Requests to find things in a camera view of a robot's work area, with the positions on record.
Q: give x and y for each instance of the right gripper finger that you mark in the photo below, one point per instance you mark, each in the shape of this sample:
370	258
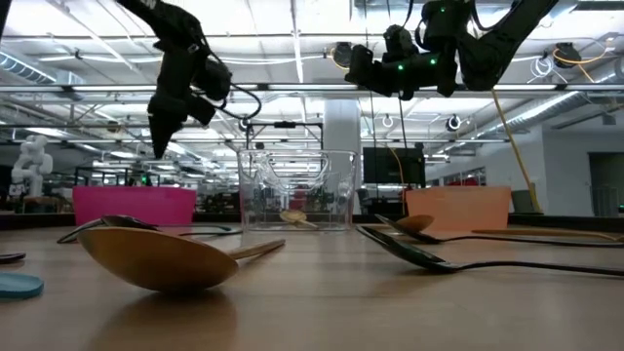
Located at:
361	63

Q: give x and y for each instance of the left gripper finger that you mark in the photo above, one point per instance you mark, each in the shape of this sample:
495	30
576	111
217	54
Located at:
163	131

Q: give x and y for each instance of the clear plastic bin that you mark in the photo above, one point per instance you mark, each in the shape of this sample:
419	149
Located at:
253	214

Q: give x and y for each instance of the black metal spoon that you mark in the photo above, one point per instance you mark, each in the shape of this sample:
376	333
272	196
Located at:
434	239
409	253

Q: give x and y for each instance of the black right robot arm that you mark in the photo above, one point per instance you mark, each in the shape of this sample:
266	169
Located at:
507	39

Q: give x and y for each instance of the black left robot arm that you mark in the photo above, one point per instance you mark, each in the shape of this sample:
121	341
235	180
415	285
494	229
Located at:
161	19

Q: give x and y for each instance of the white building column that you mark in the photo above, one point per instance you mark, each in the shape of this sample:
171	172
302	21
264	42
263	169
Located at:
341	127

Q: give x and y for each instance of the red plastic bin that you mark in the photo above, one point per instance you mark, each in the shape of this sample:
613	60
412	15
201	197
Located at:
136	205

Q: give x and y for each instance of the black monitor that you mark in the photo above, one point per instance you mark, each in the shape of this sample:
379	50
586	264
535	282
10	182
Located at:
385	166

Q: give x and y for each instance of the orange plastic bin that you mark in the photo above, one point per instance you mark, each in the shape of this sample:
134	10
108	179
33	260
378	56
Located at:
463	207

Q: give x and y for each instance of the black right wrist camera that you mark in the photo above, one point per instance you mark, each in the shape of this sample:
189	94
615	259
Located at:
399	39

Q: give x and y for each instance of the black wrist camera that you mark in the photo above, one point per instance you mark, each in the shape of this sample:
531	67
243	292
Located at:
214	80
399	39

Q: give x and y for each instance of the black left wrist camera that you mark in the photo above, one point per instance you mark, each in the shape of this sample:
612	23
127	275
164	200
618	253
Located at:
214	80

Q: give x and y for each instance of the black gantry frame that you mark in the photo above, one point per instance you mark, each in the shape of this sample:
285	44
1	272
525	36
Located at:
285	125

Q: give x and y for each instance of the silver ventilation duct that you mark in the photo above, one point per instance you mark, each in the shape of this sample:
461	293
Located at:
24	68
560	105

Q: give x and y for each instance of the black metal table frame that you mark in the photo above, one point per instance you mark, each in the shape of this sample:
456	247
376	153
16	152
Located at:
575	220

